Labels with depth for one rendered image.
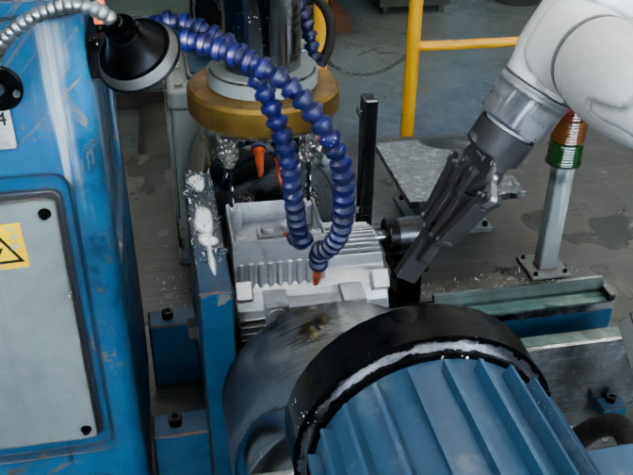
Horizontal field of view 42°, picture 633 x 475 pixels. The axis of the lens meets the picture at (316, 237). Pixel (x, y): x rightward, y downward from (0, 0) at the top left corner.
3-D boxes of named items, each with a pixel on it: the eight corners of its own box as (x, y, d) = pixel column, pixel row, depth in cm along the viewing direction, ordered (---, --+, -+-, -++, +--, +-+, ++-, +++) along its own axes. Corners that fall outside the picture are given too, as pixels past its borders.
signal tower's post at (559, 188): (532, 281, 156) (570, 71, 133) (515, 258, 162) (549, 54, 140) (571, 276, 157) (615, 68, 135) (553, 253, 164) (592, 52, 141)
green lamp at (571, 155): (554, 170, 144) (559, 147, 142) (540, 155, 149) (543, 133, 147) (586, 167, 145) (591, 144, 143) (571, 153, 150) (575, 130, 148)
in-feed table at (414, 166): (406, 253, 163) (410, 202, 157) (371, 189, 186) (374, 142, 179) (518, 242, 167) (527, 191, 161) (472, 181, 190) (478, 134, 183)
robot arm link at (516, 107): (524, 85, 91) (494, 129, 94) (582, 117, 95) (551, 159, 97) (494, 57, 99) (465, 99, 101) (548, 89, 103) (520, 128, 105)
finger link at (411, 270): (442, 239, 106) (444, 242, 105) (413, 281, 109) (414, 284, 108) (423, 231, 105) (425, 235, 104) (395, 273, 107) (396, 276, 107)
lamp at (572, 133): (559, 147, 142) (563, 122, 140) (543, 133, 147) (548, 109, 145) (591, 144, 143) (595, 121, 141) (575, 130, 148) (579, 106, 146)
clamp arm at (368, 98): (354, 254, 127) (361, 101, 113) (349, 244, 129) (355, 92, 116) (376, 253, 128) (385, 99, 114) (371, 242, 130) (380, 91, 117)
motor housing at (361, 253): (242, 402, 110) (236, 286, 100) (230, 317, 126) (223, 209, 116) (387, 385, 113) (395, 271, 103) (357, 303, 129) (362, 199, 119)
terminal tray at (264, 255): (235, 291, 105) (232, 244, 101) (227, 247, 114) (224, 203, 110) (326, 283, 107) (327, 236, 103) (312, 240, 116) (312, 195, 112)
